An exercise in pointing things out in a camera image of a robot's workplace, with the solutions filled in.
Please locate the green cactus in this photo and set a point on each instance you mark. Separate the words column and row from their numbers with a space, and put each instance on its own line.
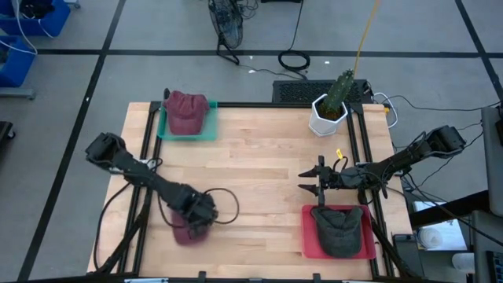
column 338, row 92

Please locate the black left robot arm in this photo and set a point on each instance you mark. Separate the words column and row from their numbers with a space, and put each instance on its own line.
column 137, row 173

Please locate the black beam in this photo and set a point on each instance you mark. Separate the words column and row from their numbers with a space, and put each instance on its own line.
column 452, row 208

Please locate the grey cabinet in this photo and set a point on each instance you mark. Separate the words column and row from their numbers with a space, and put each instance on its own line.
column 493, row 165

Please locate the red plastic tray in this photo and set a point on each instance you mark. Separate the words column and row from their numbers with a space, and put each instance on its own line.
column 306, row 239

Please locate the dark grey baseball cap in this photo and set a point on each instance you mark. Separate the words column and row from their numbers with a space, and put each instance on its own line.
column 338, row 236

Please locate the white cup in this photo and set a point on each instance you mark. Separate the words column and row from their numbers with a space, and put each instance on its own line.
column 463, row 262

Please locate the green plastic tray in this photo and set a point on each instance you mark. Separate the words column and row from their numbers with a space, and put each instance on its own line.
column 210, row 131

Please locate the black floor fan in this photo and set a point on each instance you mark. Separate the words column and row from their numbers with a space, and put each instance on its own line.
column 226, row 23

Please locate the black caster base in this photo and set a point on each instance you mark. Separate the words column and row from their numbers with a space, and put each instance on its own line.
column 4, row 129

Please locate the white hexagonal plant pot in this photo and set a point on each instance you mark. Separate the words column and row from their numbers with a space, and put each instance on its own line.
column 324, row 126

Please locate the blue storage bin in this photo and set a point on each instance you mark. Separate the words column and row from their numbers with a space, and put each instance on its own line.
column 55, row 23
column 19, row 67

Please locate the black aluminium table frame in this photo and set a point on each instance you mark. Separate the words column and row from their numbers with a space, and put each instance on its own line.
column 251, row 105

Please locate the grey cart base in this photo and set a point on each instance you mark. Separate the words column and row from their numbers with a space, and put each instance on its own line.
column 17, row 93

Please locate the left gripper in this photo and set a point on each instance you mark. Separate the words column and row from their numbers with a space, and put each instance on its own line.
column 198, row 212

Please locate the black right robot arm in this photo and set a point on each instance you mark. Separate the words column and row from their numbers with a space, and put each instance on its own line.
column 397, row 163

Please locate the white sheet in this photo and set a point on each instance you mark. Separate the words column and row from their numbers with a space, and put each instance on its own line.
column 452, row 237

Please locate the maroon baseball cap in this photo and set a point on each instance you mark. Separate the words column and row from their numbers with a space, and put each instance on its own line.
column 182, row 236
column 186, row 116

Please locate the black computer case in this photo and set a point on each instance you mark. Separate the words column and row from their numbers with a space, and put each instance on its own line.
column 298, row 91

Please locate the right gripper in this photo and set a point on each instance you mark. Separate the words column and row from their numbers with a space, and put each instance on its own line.
column 338, row 178

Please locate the grey desk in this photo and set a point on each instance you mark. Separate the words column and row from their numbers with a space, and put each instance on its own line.
column 485, row 236

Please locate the laptop keyboard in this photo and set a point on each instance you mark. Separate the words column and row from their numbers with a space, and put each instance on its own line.
column 496, row 269

